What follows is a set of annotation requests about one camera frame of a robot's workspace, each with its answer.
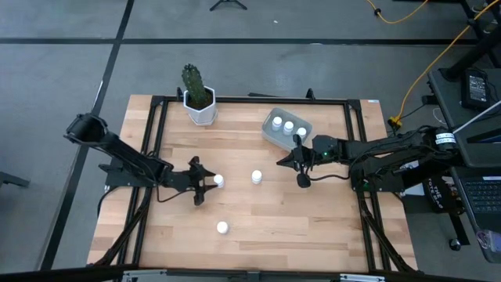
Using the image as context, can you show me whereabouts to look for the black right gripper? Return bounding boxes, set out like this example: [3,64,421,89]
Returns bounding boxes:
[276,134,316,190]

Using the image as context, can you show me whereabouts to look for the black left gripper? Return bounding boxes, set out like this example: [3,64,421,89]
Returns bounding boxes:
[171,156,218,207]

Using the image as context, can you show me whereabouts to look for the white plastic basket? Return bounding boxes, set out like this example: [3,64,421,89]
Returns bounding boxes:
[261,107,314,153]

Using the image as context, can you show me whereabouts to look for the white angular planter pot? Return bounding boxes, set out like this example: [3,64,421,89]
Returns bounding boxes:
[182,85,219,127]

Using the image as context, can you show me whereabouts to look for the green cactus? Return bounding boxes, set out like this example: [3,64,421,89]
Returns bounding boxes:
[180,63,208,109]

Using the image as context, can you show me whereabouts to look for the black tote bag white print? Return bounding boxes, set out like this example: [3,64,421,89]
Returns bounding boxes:
[414,172,460,215]

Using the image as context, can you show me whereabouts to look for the black desk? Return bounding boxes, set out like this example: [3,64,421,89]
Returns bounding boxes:
[427,66,501,169]

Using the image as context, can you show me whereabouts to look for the black tripod stand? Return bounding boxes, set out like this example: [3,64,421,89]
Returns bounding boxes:
[209,0,248,12]

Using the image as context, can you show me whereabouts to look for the black stand leg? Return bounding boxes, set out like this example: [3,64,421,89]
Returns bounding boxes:
[0,170,31,190]

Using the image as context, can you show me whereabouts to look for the dark laptop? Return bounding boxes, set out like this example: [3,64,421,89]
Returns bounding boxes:
[449,99,501,236]

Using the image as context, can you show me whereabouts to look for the black power adapter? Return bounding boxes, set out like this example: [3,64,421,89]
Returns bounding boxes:
[460,68,492,110]

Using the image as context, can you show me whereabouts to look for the black desk angled legs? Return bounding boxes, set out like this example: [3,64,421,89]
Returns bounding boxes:
[442,0,501,81]

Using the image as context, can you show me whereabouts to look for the clear plastic bag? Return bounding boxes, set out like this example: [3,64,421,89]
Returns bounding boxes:
[476,229,501,263]

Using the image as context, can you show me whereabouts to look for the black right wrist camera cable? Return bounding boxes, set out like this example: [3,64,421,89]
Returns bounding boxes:
[308,172,351,183]

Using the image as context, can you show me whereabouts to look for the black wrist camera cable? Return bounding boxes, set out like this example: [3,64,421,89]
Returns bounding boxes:
[155,183,196,204]
[308,172,351,183]

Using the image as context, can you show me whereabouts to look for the black left wrist camera cable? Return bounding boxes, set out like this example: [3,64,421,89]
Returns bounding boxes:
[155,183,196,204]

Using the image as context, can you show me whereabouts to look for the silver aluminium bracket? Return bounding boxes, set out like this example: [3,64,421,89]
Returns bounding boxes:
[121,269,168,282]
[339,273,387,282]

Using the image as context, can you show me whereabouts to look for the yellow cable black plug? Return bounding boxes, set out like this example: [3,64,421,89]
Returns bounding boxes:
[366,0,430,25]

